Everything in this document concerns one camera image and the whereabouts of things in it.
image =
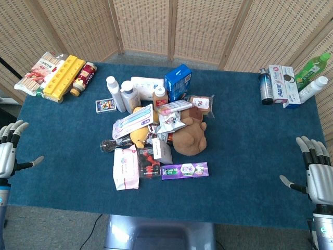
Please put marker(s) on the black pole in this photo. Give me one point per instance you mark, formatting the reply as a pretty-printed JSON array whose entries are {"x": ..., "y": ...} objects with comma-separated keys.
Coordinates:
[{"x": 10, "y": 68}]

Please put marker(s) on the wrapped cake snack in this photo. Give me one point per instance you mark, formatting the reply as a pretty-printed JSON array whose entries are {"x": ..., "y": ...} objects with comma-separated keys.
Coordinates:
[{"x": 204, "y": 104}]

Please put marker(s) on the wicker folding screen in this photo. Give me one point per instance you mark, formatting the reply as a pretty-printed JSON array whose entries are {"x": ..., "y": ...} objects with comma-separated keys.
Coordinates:
[{"x": 203, "y": 28}]

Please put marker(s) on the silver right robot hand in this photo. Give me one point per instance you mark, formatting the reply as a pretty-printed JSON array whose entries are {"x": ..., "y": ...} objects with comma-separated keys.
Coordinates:
[{"x": 321, "y": 182}]

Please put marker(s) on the toothbrush blister pack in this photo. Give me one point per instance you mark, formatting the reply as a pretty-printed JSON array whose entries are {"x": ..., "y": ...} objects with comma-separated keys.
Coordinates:
[{"x": 131, "y": 122}]

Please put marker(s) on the white rectangular carton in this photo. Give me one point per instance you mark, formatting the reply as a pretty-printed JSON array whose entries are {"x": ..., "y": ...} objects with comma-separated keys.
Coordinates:
[{"x": 161, "y": 152}]

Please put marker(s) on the pink wet wipes pack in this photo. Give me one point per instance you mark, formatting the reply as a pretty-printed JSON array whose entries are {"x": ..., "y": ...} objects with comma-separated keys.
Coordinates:
[{"x": 125, "y": 168}]

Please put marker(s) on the biscuit sticks pack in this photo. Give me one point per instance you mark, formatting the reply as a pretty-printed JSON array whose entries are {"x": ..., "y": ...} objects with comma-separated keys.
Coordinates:
[{"x": 36, "y": 74}]

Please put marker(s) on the brown plush toy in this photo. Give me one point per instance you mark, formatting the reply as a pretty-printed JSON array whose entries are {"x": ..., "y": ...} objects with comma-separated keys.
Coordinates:
[{"x": 190, "y": 135}]

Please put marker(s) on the white tissue pack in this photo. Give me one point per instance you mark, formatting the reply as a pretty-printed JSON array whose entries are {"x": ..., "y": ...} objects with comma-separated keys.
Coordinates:
[{"x": 145, "y": 87}]

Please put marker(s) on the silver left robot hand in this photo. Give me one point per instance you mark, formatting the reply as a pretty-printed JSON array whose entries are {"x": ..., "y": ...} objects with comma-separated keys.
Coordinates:
[{"x": 6, "y": 159}]

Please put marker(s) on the silver snack bag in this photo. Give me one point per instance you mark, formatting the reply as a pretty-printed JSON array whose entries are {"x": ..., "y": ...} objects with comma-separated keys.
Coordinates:
[{"x": 170, "y": 122}]

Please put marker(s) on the yellow plastic tray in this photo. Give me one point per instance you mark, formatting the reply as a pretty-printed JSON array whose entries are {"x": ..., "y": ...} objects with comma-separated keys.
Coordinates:
[{"x": 63, "y": 76}]

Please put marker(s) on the small card box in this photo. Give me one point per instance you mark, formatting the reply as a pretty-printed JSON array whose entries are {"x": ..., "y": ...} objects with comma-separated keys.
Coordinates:
[{"x": 105, "y": 106}]

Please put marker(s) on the red item blister pack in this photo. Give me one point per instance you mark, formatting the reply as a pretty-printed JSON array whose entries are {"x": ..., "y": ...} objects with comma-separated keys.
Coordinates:
[{"x": 148, "y": 166}]

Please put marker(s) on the white blue carton box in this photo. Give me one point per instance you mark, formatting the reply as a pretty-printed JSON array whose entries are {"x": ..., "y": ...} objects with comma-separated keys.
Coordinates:
[{"x": 292, "y": 91}]

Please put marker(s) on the dark blue spray can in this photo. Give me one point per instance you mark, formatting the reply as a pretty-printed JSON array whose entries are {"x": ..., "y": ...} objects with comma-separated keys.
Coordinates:
[{"x": 266, "y": 87}]

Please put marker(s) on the blue table cloth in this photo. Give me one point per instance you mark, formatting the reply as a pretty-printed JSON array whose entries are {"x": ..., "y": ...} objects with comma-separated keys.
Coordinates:
[{"x": 247, "y": 145}]

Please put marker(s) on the pink pen pack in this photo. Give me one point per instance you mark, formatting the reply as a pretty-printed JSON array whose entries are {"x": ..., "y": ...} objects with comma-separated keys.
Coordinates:
[{"x": 174, "y": 106}]

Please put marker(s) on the red snack jar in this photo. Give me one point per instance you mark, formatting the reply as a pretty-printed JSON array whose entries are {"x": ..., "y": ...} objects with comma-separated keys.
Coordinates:
[{"x": 83, "y": 78}]

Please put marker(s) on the brown drink bottle white cap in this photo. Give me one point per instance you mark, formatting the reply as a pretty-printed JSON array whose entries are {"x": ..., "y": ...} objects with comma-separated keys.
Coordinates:
[{"x": 160, "y": 100}]

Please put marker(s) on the small white bottle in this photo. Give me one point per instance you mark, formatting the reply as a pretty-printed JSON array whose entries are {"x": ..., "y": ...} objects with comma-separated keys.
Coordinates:
[{"x": 312, "y": 89}]

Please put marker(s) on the tall white bottle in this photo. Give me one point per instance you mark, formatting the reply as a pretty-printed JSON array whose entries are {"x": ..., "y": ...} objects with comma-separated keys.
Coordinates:
[{"x": 114, "y": 92}]

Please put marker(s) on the translucent grey pump bottle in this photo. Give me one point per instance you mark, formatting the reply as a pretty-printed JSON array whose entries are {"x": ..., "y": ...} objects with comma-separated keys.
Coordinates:
[{"x": 130, "y": 97}]

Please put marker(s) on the green drink bottle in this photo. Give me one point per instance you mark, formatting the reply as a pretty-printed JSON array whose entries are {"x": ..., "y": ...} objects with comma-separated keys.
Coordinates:
[{"x": 310, "y": 70}]

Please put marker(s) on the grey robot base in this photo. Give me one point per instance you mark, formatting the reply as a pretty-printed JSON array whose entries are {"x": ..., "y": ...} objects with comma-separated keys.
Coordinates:
[{"x": 158, "y": 233}]

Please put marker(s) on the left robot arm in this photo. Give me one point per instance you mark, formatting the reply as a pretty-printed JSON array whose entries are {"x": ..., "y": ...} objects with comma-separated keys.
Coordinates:
[{"x": 3, "y": 203}]

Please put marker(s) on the yellow plush toy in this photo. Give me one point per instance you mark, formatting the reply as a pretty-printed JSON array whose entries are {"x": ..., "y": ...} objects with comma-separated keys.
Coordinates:
[{"x": 138, "y": 136}]

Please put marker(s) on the white red toothpaste box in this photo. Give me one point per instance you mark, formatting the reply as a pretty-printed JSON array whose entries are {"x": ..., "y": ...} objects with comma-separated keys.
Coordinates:
[{"x": 278, "y": 83}]

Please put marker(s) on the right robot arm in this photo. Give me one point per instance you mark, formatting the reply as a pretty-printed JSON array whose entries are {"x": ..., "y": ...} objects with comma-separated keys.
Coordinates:
[{"x": 323, "y": 229}]

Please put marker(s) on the purple toothpaste box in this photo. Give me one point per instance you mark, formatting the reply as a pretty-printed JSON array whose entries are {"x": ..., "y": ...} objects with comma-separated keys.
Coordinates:
[{"x": 186, "y": 170}]

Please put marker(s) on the glass pepper grinder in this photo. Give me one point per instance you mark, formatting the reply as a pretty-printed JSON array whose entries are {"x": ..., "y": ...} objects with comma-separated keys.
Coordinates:
[{"x": 112, "y": 145}]

